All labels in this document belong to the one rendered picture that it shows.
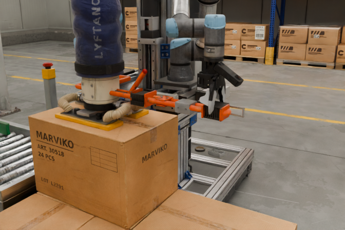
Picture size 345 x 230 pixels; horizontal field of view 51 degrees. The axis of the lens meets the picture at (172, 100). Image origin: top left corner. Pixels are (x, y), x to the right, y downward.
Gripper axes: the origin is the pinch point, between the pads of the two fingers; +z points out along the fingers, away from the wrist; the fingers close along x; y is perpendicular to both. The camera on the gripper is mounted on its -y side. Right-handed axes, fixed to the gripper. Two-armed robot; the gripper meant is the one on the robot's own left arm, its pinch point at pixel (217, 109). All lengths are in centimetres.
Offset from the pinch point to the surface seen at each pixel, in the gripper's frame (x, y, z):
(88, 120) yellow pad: 13, 56, 11
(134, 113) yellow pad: -5.7, 45.8, 11.4
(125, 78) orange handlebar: -21, 64, -1
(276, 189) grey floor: -144, 15, 108
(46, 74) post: -42, 154, 11
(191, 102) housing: 1.3, 10.7, -1.2
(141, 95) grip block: 5.2, 32.4, -2.1
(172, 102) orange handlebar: 3.1, 18.4, -0.4
